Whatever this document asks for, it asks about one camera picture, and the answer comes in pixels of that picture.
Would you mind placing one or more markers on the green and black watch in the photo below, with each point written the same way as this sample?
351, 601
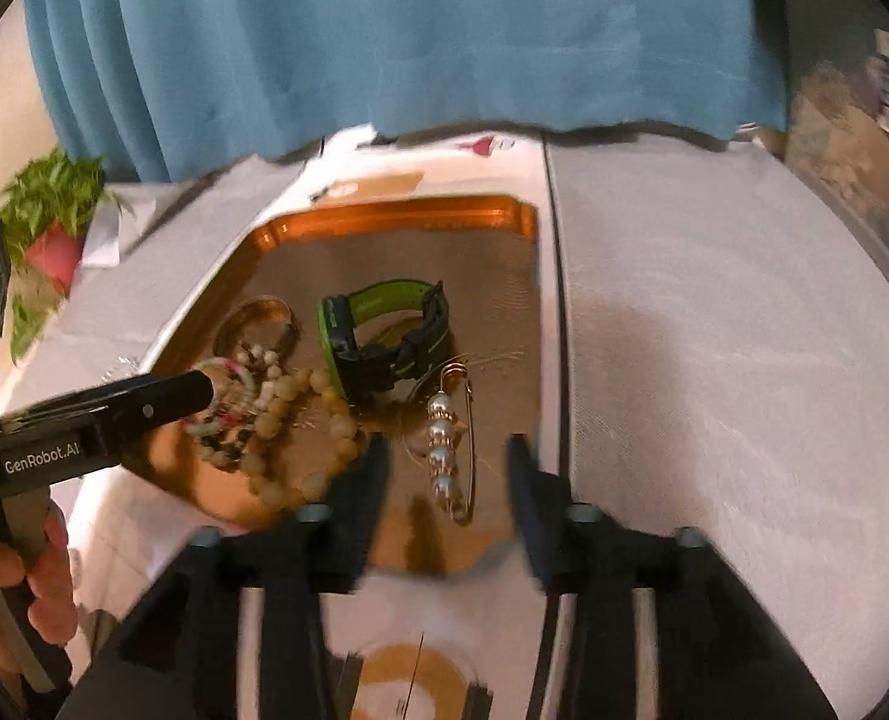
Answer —
335, 337

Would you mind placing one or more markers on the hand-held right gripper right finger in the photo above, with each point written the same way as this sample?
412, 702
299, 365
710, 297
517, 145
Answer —
538, 517

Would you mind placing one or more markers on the pearl safety pin brooch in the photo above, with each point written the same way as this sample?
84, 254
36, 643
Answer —
438, 457

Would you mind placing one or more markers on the clear plastic storage box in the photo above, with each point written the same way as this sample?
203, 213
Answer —
842, 142

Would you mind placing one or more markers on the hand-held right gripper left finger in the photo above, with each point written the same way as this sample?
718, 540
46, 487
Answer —
362, 502

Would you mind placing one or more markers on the white lantern print table runner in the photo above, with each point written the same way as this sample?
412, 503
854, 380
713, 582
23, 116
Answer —
452, 607

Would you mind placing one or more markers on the potted green plant red pot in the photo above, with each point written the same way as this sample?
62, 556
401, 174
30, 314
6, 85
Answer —
46, 195

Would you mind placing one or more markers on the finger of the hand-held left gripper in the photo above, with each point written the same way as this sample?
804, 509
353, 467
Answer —
151, 397

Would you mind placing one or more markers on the grey tablecloth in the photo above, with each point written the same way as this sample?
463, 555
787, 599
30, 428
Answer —
714, 390

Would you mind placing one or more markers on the copper rectangular tray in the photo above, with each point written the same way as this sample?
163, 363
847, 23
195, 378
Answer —
414, 262

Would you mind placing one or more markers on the gold bangle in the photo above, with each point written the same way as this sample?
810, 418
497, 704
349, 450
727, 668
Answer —
288, 330

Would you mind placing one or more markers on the person's left hand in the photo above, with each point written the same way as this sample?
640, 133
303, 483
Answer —
54, 585

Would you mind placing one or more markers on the blue curtain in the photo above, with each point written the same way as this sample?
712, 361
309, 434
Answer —
414, 37

